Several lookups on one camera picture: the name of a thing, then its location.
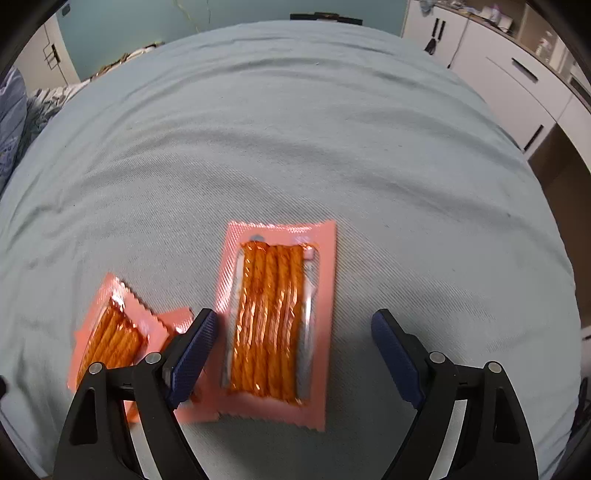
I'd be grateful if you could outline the clutter beside bed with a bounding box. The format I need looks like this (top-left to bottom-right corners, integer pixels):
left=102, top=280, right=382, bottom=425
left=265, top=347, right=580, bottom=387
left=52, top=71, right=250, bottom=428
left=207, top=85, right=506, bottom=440
left=93, top=41, right=165, bottom=80

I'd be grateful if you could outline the pale blue printed duvet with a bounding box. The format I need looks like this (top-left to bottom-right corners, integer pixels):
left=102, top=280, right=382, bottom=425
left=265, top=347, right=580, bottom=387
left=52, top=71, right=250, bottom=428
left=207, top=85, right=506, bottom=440
left=0, top=66, right=29, bottom=191

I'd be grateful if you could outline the light blue bed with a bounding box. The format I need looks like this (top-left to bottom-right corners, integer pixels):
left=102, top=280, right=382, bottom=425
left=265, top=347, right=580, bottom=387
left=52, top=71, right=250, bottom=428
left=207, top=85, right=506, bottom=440
left=0, top=19, right=583, bottom=480

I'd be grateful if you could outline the black strap on cabinet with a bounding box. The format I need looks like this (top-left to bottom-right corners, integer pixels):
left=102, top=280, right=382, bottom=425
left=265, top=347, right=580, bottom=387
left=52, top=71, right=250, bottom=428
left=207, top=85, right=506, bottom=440
left=424, top=17, right=447, bottom=57

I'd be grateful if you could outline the black and white box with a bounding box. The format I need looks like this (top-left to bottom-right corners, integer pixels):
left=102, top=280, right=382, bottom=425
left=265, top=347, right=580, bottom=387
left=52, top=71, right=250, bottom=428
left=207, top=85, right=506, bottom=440
left=289, top=12, right=366, bottom=27

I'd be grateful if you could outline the white door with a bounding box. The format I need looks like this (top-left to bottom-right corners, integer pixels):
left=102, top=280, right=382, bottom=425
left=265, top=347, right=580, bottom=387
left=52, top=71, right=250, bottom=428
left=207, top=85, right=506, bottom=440
left=13, top=19, right=83, bottom=89

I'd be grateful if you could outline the grey patterned pillow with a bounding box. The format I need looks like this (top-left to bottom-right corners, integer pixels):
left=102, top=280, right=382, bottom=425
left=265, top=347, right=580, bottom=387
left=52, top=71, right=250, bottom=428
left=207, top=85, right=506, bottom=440
left=24, top=84, right=89, bottom=141

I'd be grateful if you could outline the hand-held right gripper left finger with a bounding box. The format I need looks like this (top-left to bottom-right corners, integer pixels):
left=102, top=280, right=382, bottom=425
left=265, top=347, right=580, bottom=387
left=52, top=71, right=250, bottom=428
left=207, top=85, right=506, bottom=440
left=54, top=308, right=220, bottom=480

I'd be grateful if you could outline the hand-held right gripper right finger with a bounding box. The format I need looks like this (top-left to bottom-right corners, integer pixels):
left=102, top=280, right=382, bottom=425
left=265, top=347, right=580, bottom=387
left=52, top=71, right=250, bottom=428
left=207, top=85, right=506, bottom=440
left=370, top=308, right=539, bottom=480

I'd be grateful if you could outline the white cabinet with black handles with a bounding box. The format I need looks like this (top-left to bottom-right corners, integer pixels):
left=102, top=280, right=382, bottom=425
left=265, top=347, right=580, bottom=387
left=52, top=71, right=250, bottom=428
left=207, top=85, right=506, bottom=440
left=401, top=0, right=591, bottom=154

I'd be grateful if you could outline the pink packet of orange strips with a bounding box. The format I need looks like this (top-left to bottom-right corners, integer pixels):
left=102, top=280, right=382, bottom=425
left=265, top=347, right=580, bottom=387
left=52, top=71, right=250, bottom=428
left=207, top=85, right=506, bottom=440
left=216, top=220, right=339, bottom=433
left=66, top=272, right=151, bottom=393
left=124, top=307, right=223, bottom=424

